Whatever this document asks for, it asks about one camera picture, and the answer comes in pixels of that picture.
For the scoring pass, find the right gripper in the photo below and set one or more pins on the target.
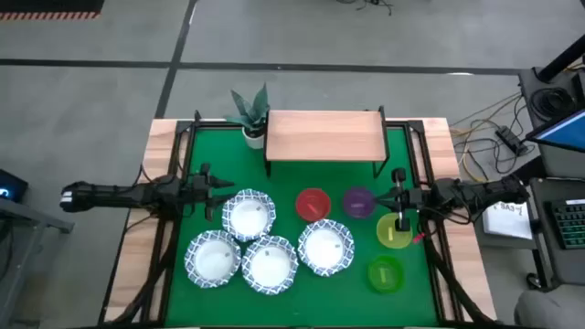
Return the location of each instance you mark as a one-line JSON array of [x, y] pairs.
[[411, 199]]

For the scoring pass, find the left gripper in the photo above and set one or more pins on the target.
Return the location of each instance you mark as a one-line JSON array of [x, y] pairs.
[[201, 192]]

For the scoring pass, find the purple plastic bowl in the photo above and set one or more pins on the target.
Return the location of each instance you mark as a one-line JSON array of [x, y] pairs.
[[358, 203]]

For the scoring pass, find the yellow plastic bowl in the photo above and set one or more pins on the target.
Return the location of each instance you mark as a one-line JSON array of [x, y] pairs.
[[388, 237]]

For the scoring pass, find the blue patterned paper bowl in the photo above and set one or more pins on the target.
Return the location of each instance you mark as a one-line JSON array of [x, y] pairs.
[[249, 218], [269, 266], [325, 249], [212, 260]]

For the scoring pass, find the red plastic bowl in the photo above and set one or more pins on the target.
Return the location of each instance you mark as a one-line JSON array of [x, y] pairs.
[[313, 204]]

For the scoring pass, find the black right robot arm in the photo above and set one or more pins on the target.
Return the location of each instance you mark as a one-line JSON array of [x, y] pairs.
[[480, 192]]

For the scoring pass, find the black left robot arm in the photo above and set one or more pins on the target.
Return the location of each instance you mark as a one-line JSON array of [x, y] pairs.
[[114, 196]]

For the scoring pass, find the wooden shelf with black legs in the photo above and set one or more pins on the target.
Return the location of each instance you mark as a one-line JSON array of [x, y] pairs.
[[324, 137]]

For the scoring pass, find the small red clip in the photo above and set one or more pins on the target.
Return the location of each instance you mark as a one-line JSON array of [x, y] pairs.
[[417, 238]]

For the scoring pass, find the white plant pot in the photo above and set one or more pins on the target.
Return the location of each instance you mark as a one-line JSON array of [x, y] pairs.
[[253, 141]]

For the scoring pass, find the green plastic bowl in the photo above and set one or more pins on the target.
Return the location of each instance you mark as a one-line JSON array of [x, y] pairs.
[[386, 274]]

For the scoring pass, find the green artificial plant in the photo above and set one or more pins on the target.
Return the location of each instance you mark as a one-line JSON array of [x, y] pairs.
[[256, 107]]

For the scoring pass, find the white paper sheet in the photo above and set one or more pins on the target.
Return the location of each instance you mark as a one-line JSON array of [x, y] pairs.
[[507, 221]]

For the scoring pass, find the green table mat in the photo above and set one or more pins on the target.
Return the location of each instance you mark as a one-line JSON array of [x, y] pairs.
[[320, 301]]

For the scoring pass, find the black power strip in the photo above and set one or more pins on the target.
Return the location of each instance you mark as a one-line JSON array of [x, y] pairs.
[[510, 139]]

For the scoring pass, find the grey equipment cart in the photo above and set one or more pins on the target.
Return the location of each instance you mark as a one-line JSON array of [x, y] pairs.
[[557, 265]]

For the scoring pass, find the backlit keyboard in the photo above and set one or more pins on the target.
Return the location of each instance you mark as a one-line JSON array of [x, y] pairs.
[[571, 224]]

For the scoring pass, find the computer monitor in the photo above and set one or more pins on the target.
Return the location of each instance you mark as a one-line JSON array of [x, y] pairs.
[[560, 132]]

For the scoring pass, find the grey metal side table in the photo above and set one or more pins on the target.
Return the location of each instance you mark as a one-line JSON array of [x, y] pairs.
[[27, 215]]

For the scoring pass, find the black device with blue light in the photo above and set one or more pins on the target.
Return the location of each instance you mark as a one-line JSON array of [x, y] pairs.
[[11, 185]]

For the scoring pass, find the black slanted pole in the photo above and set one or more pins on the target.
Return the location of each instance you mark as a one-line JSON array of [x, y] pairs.
[[564, 59]]

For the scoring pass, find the black mat with hazard stripes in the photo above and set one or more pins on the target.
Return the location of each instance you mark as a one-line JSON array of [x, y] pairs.
[[50, 7]]

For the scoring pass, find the black table frame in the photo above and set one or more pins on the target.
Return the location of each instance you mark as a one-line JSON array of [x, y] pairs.
[[417, 125]]

